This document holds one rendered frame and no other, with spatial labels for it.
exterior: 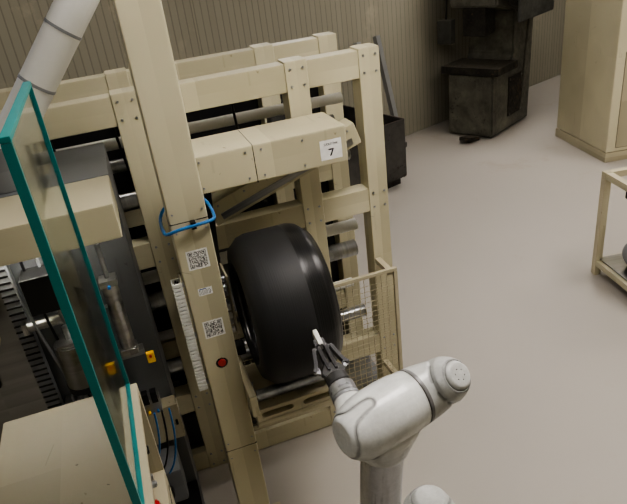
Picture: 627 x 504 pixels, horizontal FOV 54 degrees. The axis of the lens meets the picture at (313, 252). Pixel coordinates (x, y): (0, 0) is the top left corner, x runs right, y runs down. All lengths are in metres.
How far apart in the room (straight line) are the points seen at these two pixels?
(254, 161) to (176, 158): 0.43
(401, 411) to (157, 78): 1.20
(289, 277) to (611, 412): 2.19
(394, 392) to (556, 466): 2.15
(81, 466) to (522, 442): 2.33
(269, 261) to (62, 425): 0.83
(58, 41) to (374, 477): 1.61
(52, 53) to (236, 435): 1.57
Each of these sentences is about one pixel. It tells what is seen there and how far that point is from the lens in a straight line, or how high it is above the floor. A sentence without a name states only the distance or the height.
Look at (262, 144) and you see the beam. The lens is 2.33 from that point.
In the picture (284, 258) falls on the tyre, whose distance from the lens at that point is 2.16.
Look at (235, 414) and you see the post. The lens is 2.54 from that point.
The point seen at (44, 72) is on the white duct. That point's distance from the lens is 2.22.
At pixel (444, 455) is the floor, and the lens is 3.39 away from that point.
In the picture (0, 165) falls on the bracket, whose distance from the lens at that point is 2.28.
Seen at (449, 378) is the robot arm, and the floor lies 1.59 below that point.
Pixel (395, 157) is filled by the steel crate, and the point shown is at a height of 0.35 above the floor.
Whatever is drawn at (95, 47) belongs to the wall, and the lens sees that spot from 5.68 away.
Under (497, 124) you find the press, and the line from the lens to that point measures 7.80.
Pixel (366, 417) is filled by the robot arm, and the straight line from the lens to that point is 1.30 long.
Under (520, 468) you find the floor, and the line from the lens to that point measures 3.37.
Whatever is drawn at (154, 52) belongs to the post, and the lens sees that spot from 1.94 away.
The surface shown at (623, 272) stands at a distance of 4.73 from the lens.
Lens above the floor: 2.46
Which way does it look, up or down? 28 degrees down
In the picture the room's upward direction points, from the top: 7 degrees counter-clockwise
